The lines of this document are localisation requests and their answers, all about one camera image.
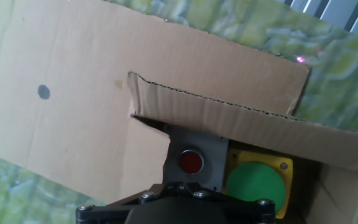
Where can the green button on yellow box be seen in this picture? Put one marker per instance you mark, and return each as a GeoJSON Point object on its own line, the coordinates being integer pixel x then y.
{"type": "Point", "coordinates": [253, 183]}

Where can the red button on grey box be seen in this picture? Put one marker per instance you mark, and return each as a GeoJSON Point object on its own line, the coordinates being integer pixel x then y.
{"type": "Point", "coordinates": [191, 161]}

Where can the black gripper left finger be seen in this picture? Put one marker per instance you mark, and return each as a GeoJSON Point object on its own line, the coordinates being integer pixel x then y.
{"type": "Point", "coordinates": [117, 208]}

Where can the green marble pattern mat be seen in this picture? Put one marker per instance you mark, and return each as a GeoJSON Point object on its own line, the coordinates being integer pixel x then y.
{"type": "Point", "coordinates": [337, 77]}

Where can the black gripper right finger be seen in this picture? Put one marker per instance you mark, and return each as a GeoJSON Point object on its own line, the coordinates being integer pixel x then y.
{"type": "Point", "coordinates": [241, 208]}

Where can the flat brown cardboard sheet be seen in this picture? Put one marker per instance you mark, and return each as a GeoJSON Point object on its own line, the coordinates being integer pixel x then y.
{"type": "Point", "coordinates": [73, 46]}

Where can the brown cardboard box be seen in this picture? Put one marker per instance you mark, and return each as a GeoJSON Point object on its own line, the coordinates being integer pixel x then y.
{"type": "Point", "coordinates": [228, 118]}

